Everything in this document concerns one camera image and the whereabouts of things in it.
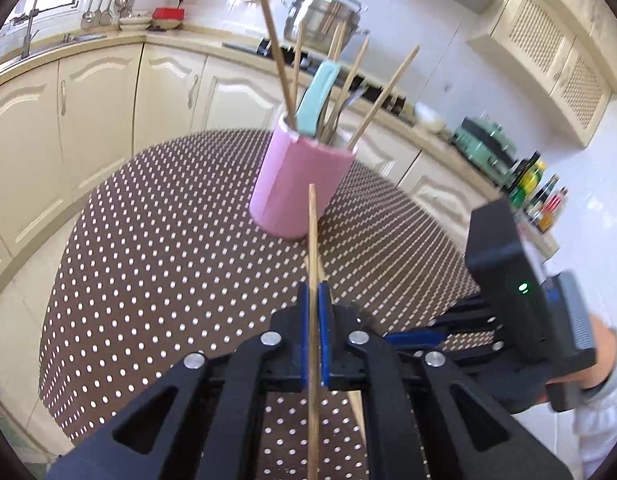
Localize red dish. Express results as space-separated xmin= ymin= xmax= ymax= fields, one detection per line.
xmin=152 ymin=6 xmax=186 ymax=31

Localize cream kitchen counter cabinets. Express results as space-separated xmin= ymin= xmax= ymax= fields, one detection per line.
xmin=0 ymin=30 xmax=559 ymax=311

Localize black stove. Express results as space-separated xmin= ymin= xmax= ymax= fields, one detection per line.
xmin=256 ymin=37 xmax=414 ymax=117

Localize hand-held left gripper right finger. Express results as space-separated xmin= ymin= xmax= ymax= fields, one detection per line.
xmin=319 ymin=282 xmax=573 ymax=480

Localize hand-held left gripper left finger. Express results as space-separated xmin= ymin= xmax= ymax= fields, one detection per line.
xmin=46 ymin=282 xmax=309 ymax=480

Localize person's right forearm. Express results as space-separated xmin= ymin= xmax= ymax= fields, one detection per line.
xmin=573 ymin=360 xmax=617 ymax=466

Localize sink faucet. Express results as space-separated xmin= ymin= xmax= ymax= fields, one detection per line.
xmin=19 ymin=0 xmax=40 ymax=59

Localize person's right hand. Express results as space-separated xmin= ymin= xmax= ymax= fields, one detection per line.
xmin=581 ymin=312 xmax=617 ymax=391

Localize pink utensil holder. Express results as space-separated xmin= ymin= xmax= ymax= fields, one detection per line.
xmin=249 ymin=112 xmax=359 ymax=240

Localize teal handled utensil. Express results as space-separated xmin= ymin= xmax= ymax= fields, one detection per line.
xmin=295 ymin=60 xmax=341 ymax=137

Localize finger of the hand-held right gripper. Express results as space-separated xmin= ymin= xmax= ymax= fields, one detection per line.
xmin=431 ymin=294 xmax=497 ymax=332
xmin=386 ymin=329 xmax=504 ymax=366

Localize row of condiment bottles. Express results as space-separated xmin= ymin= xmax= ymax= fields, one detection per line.
xmin=507 ymin=151 xmax=570 ymax=234

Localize green kitchen appliance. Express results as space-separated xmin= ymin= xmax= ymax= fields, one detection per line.
xmin=451 ymin=116 xmax=518 ymax=187

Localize steel cooking pot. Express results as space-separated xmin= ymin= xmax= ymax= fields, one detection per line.
xmin=282 ymin=0 xmax=365 ymax=48

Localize white bowl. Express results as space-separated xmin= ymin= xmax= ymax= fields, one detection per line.
xmin=413 ymin=101 xmax=448 ymax=134

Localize cream lattice wall cabinets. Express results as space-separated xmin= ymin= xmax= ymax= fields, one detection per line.
xmin=466 ymin=0 xmax=617 ymax=150

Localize brown polka dot tablecloth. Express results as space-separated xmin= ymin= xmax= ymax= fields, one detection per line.
xmin=38 ymin=129 xmax=494 ymax=480

